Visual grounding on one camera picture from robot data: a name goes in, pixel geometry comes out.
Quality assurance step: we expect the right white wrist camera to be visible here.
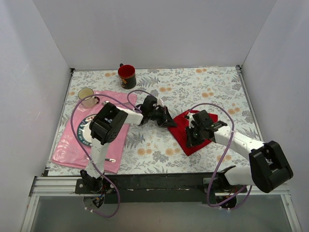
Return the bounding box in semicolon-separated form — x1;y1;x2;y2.
187;113;196;128

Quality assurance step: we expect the black mounting base plate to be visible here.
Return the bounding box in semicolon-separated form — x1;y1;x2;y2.
74;174;248;205

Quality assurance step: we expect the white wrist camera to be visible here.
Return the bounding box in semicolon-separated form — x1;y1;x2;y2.
157;96;167;107
187;113;196;128

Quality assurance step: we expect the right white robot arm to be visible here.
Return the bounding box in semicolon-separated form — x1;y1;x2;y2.
185;110;294;193

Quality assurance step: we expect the silver spoon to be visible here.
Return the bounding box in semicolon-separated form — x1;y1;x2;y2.
102;101;130;105

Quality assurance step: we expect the white plate teal rim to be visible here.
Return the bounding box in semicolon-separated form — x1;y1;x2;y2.
77;114;96;147

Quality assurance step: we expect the red cloth napkin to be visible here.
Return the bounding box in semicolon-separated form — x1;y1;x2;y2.
168;110;212;156

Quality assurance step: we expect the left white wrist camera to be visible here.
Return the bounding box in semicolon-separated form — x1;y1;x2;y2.
157;96;167;107

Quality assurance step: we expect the black red mug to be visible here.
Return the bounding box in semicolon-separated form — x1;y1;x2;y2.
118;63;137;89

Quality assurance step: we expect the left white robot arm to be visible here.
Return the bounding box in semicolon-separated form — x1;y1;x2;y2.
81;95;177;193

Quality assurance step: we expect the cream enamel mug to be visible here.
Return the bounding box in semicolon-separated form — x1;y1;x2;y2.
78;88;100;108

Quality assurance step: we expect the aluminium frame rail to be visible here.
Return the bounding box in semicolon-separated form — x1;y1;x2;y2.
29;176;302;232

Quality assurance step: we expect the pink cloth placemat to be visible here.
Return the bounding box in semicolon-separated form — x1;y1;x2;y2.
51;96;129;174

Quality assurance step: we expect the floral tablecloth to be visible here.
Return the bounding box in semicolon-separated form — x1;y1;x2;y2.
56;66;262;174

